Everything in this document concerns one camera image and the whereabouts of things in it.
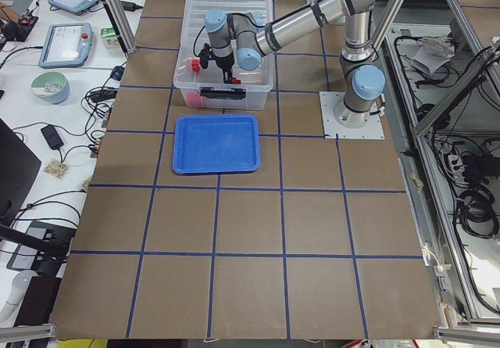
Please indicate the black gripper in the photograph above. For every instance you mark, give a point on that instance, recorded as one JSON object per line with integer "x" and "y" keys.
{"x": 223, "y": 63}

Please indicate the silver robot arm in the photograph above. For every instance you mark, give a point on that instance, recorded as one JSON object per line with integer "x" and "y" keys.
{"x": 364, "y": 81}

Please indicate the black box latch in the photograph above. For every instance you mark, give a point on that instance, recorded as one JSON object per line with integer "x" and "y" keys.
{"x": 231, "y": 94}

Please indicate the clear plastic storage box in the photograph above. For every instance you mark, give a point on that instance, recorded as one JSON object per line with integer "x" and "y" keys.
{"x": 226, "y": 33}

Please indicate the red block in box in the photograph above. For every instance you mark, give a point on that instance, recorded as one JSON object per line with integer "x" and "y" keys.
{"x": 194, "y": 99}
{"x": 195, "y": 64}

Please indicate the blue plastic tray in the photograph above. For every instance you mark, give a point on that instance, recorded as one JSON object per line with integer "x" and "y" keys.
{"x": 220, "y": 143}

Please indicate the green white carton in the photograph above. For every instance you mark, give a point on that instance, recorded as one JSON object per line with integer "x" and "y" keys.
{"x": 108, "y": 38}

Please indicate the green bowl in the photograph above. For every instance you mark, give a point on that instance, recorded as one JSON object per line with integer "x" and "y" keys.
{"x": 51, "y": 87}

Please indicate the black power adapter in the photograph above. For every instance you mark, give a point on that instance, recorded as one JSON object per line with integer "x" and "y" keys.
{"x": 52, "y": 137}

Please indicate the black monitor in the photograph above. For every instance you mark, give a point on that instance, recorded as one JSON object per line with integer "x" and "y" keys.
{"x": 19, "y": 169}

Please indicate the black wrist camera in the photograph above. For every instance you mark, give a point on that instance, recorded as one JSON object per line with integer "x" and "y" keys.
{"x": 205, "y": 55}

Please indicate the aluminium frame post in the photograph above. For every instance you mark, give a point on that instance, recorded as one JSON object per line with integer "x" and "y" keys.
{"x": 121, "y": 26}

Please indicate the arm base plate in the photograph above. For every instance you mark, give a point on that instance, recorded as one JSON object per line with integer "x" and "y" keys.
{"x": 341, "y": 123}

